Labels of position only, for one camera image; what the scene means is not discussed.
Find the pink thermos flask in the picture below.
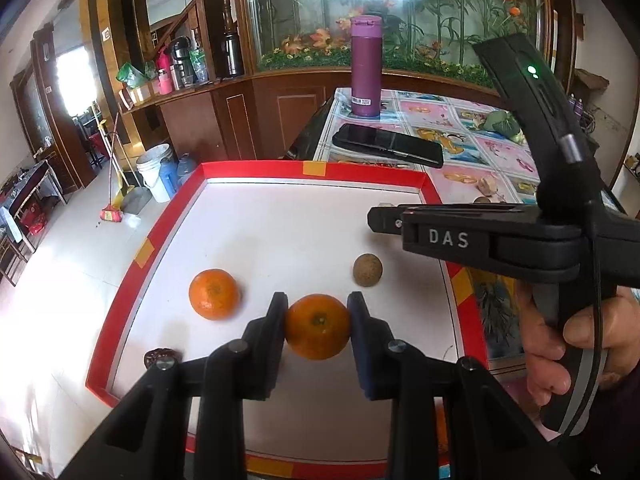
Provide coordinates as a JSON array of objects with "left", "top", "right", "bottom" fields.
[{"left": 156, "top": 55, "right": 173, "bottom": 95}]

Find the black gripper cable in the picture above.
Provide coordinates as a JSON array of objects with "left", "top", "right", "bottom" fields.
[{"left": 560, "top": 135, "right": 608, "bottom": 441}]

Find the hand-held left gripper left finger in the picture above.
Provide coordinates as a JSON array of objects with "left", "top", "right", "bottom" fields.
[{"left": 60, "top": 291, "right": 291, "bottom": 480}]

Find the purple thermos bottle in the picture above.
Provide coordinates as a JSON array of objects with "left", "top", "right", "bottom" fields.
[{"left": 349, "top": 15, "right": 383, "bottom": 118}]

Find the glass bamboo flower panel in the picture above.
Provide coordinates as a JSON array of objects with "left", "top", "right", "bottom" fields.
[{"left": 245, "top": 0, "right": 551, "bottom": 91}]

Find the printed plastic tablecloth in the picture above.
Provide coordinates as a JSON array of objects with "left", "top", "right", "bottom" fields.
[{"left": 312, "top": 87, "right": 631, "bottom": 376}]

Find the dark wooden side table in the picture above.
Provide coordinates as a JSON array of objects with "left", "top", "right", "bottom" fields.
[{"left": 0, "top": 160, "right": 66, "bottom": 281}]

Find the white plastic bucket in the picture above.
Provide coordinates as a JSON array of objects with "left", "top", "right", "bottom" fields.
[{"left": 136, "top": 144, "right": 176, "bottom": 204}]

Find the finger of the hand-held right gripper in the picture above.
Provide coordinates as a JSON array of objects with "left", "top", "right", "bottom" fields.
[
  {"left": 367, "top": 204, "right": 538, "bottom": 235},
  {"left": 400, "top": 205, "right": 583, "bottom": 267}
]

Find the wooden sideboard cabinet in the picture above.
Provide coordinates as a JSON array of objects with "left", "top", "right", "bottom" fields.
[{"left": 120, "top": 72, "right": 341, "bottom": 166}]

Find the steel thermos flask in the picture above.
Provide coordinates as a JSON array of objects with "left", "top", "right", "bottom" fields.
[{"left": 167, "top": 37, "right": 196, "bottom": 88}]

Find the brown cardboard box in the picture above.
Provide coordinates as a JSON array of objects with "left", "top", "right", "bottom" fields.
[{"left": 575, "top": 67, "right": 610, "bottom": 92}]

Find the small dark red date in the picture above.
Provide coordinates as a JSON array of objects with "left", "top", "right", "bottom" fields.
[{"left": 144, "top": 347, "right": 180, "bottom": 371}]

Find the broom and dustpan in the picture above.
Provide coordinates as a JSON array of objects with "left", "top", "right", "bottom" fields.
[{"left": 99, "top": 112, "right": 126, "bottom": 223}]

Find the green plastic bag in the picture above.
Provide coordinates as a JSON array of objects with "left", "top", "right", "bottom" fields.
[{"left": 116, "top": 62, "right": 151, "bottom": 90}]

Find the grey dustpan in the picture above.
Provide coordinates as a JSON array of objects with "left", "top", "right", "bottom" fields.
[{"left": 117, "top": 180, "right": 151, "bottom": 215}]

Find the person's right hand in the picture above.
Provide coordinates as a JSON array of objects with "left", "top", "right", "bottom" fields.
[{"left": 517, "top": 282, "right": 640, "bottom": 406}]

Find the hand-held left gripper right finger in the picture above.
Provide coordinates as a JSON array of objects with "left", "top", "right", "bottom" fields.
[{"left": 348, "top": 291, "right": 571, "bottom": 480}]

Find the green leaf-wrapped dumpling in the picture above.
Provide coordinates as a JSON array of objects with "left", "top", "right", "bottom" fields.
[{"left": 475, "top": 109, "right": 526, "bottom": 143}]

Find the person's right forearm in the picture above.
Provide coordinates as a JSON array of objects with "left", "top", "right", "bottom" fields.
[{"left": 575, "top": 380, "right": 640, "bottom": 480}]

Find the black smartphone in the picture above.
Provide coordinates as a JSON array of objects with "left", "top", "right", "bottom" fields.
[{"left": 331, "top": 122, "right": 446, "bottom": 169}]

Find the black thermos flask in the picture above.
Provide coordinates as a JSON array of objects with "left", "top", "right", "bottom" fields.
[{"left": 220, "top": 32, "right": 245, "bottom": 77}]

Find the red white cardboard tray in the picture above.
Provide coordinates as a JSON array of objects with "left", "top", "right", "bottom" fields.
[{"left": 86, "top": 159, "right": 493, "bottom": 480}]

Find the orange tangerine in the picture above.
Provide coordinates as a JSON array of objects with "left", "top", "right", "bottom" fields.
[
  {"left": 284, "top": 294, "right": 352, "bottom": 362},
  {"left": 188, "top": 268, "right": 243, "bottom": 322}
]

